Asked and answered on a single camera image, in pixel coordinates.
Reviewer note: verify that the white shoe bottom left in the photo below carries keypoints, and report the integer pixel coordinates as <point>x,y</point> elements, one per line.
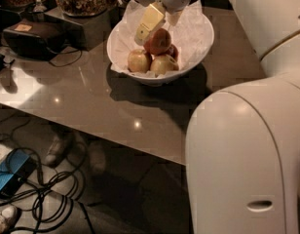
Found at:
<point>8,218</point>

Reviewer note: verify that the yellow apple left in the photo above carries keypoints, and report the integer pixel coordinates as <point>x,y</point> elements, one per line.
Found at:
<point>139,61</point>

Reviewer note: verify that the white paper liner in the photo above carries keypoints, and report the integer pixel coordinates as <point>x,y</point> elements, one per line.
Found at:
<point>189,30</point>

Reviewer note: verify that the red apple behind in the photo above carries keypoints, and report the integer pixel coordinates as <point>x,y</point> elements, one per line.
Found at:
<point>173,52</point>

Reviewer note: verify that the dark grey box stand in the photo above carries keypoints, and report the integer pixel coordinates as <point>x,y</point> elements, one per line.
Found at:
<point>82,33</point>

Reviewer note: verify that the blue box on floor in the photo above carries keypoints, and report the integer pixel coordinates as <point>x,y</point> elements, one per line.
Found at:
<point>14,170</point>

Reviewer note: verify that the white bowl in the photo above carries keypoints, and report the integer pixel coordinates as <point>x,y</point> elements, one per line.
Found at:
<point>192,52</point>

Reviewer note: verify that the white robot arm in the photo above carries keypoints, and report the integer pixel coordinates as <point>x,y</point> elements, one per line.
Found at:
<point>242,151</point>

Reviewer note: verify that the white shoe under table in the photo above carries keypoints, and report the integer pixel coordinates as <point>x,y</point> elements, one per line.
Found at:
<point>60,146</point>

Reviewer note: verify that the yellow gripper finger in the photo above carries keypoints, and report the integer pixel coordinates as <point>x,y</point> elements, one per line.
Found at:
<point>152,19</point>
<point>173,18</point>

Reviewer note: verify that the black device with label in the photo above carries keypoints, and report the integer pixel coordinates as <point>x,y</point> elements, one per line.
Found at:
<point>35,40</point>

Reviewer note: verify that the red apple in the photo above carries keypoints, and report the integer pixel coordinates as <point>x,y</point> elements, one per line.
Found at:
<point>173,52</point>
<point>158,43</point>

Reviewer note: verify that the metal scoop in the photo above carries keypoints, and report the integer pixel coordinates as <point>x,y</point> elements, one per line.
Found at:
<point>39,7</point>

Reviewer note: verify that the yellow apple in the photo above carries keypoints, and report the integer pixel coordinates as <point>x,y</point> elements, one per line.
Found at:
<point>162,64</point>
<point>139,61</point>

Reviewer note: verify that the yellow apple front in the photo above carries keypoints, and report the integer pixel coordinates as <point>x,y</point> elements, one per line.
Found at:
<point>162,64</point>

